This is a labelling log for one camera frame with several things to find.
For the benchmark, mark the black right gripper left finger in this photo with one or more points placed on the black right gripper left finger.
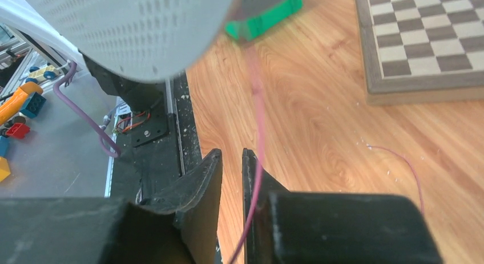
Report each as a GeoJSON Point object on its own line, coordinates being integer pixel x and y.
{"type": "Point", "coordinates": [176, 225]}

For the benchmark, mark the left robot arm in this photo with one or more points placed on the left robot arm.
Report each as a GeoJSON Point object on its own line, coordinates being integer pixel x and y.
{"type": "Point", "coordinates": [26, 21]}

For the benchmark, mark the colourful toy blocks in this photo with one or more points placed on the colourful toy blocks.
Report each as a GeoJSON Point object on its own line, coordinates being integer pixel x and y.
{"type": "Point", "coordinates": [24, 103]}

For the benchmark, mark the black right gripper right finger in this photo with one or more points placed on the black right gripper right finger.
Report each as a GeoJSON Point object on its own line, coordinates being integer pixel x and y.
{"type": "Point", "coordinates": [310, 227]}

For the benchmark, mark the green plastic bin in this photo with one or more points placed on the green plastic bin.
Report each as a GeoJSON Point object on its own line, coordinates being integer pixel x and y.
{"type": "Point", "coordinates": [252, 28]}

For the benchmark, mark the white perforated filament spool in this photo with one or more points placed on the white perforated filament spool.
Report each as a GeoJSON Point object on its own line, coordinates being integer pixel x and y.
{"type": "Point", "coordinates": [141, 40]}

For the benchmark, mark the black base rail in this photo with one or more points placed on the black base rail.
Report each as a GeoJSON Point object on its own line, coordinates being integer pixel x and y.
{"type": "Point", "coordinates": [158, 152]}

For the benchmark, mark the wooden chessboard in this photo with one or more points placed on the wooden chessboard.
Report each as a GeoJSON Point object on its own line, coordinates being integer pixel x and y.
{"type": "Point", "coordinates": [418, 51]}

